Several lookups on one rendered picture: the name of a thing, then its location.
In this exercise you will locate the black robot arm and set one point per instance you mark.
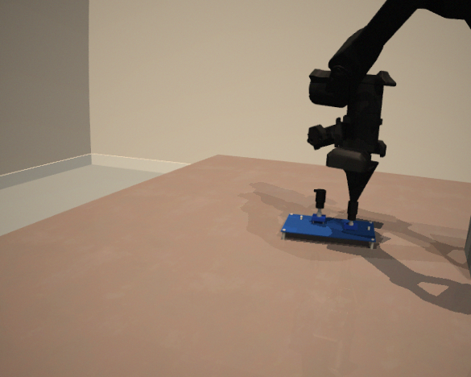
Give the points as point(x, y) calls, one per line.
point(348, 84)

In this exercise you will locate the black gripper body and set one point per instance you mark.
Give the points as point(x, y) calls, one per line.
point(361, 140)

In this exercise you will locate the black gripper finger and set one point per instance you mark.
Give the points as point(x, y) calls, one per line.
point(356, 183)
point(375, 164)

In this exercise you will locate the blue circuit board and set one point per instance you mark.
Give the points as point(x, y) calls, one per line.
point(330, 227)

